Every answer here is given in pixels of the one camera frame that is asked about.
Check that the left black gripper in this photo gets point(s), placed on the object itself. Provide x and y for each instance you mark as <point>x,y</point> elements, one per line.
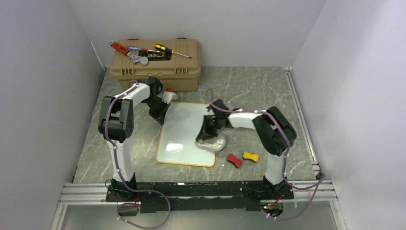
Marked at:
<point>160,116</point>

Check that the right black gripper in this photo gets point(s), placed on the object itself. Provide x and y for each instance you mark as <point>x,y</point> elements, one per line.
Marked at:
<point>206,132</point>

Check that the yellow framed whiteboard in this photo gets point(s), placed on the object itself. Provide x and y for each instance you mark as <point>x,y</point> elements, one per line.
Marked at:
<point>182,124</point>

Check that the red bone shaped eraser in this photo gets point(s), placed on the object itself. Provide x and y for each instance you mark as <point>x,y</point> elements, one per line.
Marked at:
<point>231,158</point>

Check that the yellow bone shaped eraser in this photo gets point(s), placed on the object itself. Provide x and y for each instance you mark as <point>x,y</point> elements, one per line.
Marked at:
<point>250,156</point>

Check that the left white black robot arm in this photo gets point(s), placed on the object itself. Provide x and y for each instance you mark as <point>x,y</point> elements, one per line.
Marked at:
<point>116,124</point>

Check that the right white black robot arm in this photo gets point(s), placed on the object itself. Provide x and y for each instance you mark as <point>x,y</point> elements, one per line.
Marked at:
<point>275,132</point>

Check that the tan plastic toolbox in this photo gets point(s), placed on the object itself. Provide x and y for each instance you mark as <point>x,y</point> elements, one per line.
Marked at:
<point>179,71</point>

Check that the yellow black screwdriver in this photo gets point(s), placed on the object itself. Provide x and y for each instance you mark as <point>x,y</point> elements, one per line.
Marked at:
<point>165,49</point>

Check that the blue red small screwdriver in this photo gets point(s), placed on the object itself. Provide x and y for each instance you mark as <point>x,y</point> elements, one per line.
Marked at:
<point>141,49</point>

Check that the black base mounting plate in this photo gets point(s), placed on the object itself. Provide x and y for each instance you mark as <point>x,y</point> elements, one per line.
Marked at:
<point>184,196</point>

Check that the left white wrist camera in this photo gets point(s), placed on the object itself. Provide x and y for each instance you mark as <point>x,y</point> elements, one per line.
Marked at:
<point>167,96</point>

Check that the red handled adjustable wrench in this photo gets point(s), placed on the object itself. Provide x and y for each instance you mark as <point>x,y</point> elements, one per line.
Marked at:
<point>125,51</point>

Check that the aluminium extrusion rail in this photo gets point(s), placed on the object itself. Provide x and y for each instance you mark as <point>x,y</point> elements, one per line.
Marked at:
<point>96,194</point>

